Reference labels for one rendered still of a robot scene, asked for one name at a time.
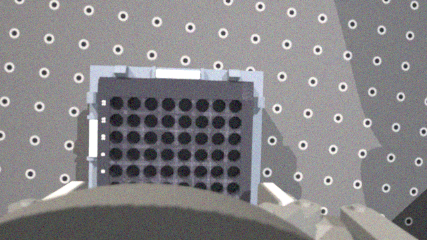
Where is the black perforated breadboard plate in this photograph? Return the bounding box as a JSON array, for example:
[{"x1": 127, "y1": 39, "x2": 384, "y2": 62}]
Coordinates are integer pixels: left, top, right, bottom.
[{"x1": 0, "y1": 0, "x2": 427, "y2": 240}]

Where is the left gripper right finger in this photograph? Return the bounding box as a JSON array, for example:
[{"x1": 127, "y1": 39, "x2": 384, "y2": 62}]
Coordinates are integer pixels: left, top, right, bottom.
[{"x1": 257, "y1": 183, "x2": 418, "y2": 240}]

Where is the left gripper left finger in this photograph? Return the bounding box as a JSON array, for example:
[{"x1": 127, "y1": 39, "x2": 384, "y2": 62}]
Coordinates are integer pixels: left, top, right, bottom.
[{"x1": 8, "y1": 181, "x2": 89, "y2": 213}]

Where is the dark grey well plate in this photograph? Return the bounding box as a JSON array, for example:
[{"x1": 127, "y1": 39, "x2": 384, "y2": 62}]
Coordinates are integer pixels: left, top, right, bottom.
[{"x1": 97, "y1": 77, "x2": 254, "y2": 203}]

